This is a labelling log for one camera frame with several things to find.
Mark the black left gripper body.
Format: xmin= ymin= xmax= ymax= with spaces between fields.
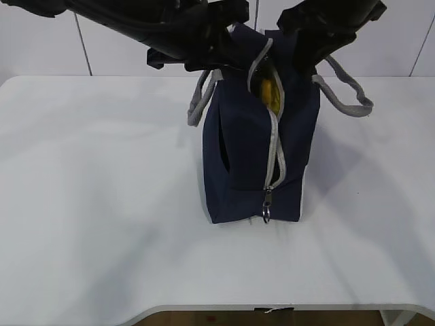
xmin=146 ymin=1 xmax=249 ymax=72

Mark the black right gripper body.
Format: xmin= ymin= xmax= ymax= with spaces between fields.
xmin=275 ymin=0 xmax=360 ymax=82

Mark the yellow banana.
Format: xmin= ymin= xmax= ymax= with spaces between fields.
xmin=260 ymin=79 xmax=281 ymax=116

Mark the navy insulated lunch bag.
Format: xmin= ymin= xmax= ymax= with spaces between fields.
xmin=188 ymin=24 xmax=373 ymax=224

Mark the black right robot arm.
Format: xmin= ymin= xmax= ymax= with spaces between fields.
xmin=277 ymin=0 xmax=387 ymax=77

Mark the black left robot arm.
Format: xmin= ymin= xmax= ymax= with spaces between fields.
xmin=6 ymin=0 xmax=249 ymax=72

